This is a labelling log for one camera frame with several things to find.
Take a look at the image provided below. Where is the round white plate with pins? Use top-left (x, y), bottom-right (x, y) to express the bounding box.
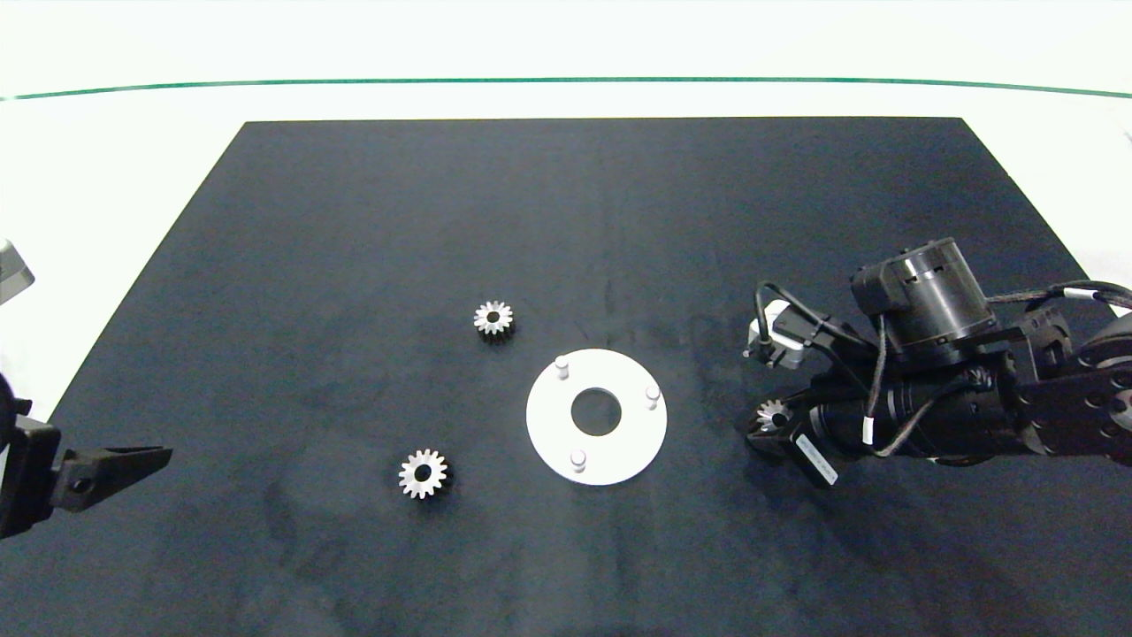
top-left (525, 348), bottom-right (669, 487)

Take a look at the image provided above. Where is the dark rectangular mat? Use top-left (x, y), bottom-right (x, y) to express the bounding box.
top-left (0, 117), bottom-right (1132, 637)

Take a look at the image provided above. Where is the black cable with white tag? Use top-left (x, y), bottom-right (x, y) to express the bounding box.
top-left (860, 314), bottom-right (978, 459)

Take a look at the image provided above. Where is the boxy silver wrist camera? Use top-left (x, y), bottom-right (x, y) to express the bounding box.
top-left (747, 299), bottom-right (819, 369)

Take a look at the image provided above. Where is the thin black camera cable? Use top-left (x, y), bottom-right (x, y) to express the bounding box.
top-left (754, 280), bottom-right (885, 372)

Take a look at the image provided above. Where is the braided black cable white tag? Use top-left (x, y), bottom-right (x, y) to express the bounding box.
top-left (983, 280), bottom-right (1132, 312)

